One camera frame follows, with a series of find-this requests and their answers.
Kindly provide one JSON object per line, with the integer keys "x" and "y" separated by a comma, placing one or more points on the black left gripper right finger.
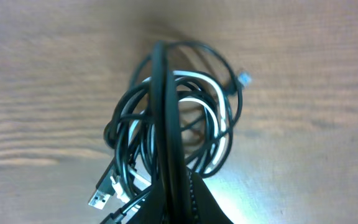
{"x": 203, "y": 206}

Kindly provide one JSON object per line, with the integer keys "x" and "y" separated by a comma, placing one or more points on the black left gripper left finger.
{"x": 151, "y": 212}

